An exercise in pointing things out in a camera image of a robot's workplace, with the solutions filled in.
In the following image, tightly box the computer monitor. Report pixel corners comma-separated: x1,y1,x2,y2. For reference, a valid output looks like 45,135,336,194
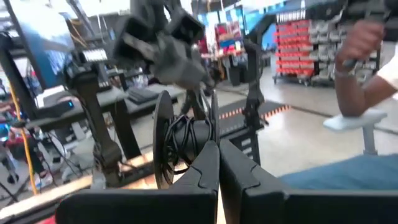
2,0,76,91

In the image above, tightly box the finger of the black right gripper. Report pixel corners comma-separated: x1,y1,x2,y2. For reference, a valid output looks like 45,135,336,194
182,90,196,121
195,89,208,121

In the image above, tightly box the black keyboard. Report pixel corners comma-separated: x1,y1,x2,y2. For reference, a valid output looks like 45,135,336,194
126,86,160,106

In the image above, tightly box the cluttered background shelf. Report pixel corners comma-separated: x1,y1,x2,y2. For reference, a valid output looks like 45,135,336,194
198,6,246,60

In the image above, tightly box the white chair armrest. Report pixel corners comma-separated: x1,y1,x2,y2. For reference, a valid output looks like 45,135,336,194
322,108,389,156

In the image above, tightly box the black cord spool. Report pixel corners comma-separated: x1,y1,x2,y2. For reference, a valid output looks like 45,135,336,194
152,90,220,190

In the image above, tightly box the black aluminium table frame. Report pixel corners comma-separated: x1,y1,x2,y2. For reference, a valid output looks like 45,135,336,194
0,9,271,224

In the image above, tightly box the orange striped floor mat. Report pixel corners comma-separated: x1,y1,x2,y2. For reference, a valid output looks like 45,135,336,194
217,98,292,138

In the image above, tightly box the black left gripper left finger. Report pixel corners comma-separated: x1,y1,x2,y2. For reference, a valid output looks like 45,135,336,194
55,139,221,224

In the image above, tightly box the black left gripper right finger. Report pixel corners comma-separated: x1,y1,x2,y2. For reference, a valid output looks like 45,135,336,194
219,139,398,224

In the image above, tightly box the person's hand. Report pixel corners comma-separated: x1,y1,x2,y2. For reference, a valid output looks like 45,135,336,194
335,19,386,77

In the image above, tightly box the red white bin rack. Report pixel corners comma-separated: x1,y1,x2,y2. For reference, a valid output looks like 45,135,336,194
272,8,382,87

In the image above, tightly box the thin black cord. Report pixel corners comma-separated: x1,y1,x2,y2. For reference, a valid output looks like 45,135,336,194
163,114,216,175

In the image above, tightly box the yellow floor cable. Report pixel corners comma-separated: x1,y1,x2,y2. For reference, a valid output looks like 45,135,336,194
6,79,40,196

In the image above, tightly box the black box blue light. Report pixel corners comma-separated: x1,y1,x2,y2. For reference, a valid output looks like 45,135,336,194
36,98,76,119

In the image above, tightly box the black computer desk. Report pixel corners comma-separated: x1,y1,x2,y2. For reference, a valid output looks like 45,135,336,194
27,83,187,162

